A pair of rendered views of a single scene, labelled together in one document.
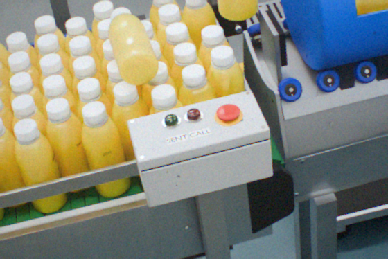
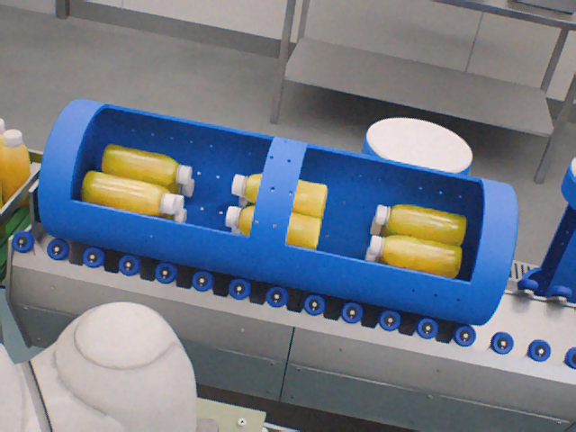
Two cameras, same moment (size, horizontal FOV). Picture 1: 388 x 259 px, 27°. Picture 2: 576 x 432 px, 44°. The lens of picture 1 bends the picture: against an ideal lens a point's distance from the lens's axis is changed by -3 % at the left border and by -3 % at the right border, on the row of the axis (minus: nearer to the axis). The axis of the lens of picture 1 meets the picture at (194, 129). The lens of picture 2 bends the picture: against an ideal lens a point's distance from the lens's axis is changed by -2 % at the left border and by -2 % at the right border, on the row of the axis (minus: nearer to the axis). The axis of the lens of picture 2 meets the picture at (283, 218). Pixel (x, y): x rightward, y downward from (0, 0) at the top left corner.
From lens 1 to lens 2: 90 cm
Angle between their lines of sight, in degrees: 10
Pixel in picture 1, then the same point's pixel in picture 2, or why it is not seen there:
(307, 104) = (35, 261)
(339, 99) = (64, 270)
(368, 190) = (209, 390)
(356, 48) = (71, 229)
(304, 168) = (32, 317)
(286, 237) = not seen: hidden behind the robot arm
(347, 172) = not seen: hidden behind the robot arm
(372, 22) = (83, 211)
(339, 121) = (60, 289)
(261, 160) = not seen: outside the picture
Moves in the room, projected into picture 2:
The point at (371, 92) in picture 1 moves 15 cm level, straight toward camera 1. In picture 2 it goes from (94, 277) to (38, 317)
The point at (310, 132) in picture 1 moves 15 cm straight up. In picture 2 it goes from (32, 286) to (27, 228)
